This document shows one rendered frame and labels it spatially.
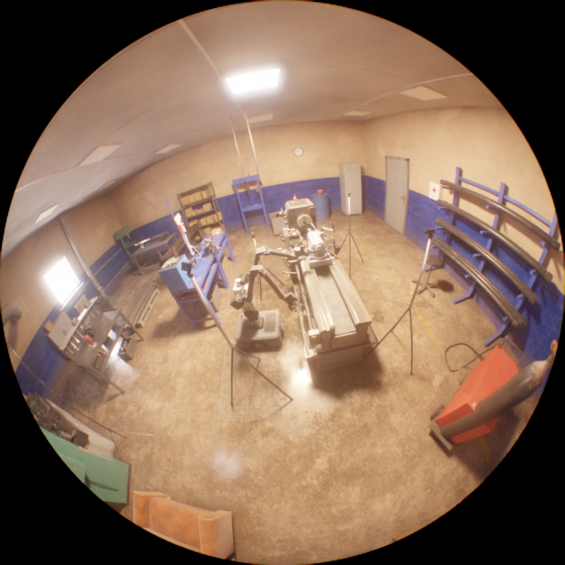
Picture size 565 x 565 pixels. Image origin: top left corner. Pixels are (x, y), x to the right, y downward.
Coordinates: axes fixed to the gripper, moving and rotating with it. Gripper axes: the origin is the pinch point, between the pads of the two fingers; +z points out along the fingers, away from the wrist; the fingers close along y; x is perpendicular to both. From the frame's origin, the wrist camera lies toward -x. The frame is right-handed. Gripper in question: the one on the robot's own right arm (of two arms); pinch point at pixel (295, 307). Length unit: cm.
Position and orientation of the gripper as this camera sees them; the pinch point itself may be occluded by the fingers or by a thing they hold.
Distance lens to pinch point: 214.5
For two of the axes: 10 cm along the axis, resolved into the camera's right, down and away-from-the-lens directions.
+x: -7.7, 5.0, 3.9
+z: 6.4, 6.1, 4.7
